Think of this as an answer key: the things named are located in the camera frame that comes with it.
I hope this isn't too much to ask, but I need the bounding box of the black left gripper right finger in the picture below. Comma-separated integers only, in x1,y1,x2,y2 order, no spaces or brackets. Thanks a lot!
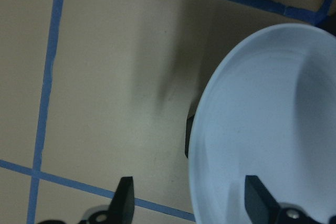
244,175,335,223

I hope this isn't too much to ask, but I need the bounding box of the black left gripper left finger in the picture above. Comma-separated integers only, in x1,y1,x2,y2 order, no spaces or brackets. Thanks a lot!
36,176,135,224

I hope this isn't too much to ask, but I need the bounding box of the light blue plate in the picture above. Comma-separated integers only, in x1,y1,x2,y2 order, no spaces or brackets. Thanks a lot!
188,24,335,223

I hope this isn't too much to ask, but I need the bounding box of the black plate rack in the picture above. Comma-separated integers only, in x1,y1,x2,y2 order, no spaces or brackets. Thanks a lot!
184,13,335,158

